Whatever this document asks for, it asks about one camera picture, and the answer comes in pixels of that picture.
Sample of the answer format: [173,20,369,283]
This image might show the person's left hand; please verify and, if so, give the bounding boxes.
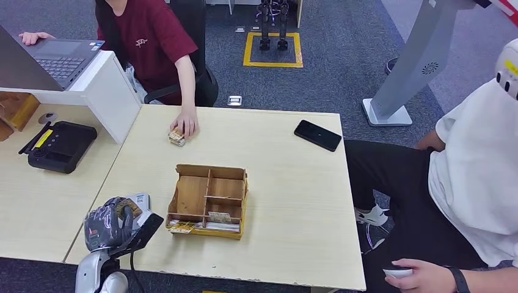
[170,106,200,140]
[384,258,458,293]

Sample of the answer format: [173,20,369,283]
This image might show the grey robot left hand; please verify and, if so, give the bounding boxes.
[84,197,135,252]

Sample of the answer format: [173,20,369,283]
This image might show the person's right hand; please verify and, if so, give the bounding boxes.
[19,31,56,46]

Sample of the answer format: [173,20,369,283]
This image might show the white handheld clicker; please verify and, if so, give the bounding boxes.
[382,267,414,280]

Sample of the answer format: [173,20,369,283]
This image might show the yellow room key card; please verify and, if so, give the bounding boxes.
[166,221,197,236]

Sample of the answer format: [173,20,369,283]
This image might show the white card reader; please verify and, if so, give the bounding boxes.
[121,192,151,221]

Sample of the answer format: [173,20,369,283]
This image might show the person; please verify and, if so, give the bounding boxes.
[344,38,518,293]
[19,0,200,140]

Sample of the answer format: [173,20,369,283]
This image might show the pale printed card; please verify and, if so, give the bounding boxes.
[207,211,232,225]

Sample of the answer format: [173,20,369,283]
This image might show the white card stack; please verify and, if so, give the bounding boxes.
[204,222,241,234]

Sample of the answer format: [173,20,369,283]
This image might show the black wristwatch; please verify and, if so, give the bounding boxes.
[445,266,471,293]

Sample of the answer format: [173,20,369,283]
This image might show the dark grey laptop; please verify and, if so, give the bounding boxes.
[0,24,106,92]

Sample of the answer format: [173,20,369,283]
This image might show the chrome chair base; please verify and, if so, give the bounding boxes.
[364,222,392,256]

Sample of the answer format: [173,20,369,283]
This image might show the brown wooden box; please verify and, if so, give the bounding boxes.
[0,92,40,142]

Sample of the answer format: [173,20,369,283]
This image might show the wooden compartment box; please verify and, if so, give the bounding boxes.
[165,164,249,241]

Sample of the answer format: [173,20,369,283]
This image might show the white desk riser shelf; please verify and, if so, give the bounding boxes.
[0,50,142,145]

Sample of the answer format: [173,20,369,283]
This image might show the white shoe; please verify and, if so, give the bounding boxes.
[354,204,390,227]

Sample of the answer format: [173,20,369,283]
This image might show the black controller with yellow strip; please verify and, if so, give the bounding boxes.
[18,121,98,175]

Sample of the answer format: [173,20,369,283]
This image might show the black office chair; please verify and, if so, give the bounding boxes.
[144,0,219,108]

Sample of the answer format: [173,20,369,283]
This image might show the black humanoid robot legs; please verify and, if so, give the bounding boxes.
[255,0,291,52]

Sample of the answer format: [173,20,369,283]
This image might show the black smartphone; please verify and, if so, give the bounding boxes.
[293,119,343,153]

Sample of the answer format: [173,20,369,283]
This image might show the dark round floor base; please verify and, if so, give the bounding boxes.
[385,56,401,76]

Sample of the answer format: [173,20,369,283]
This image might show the grey kiosk stand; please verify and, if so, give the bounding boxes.
[362,0,478,128]

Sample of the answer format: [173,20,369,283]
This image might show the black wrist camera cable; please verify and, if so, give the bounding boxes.
[128,250,147,293]

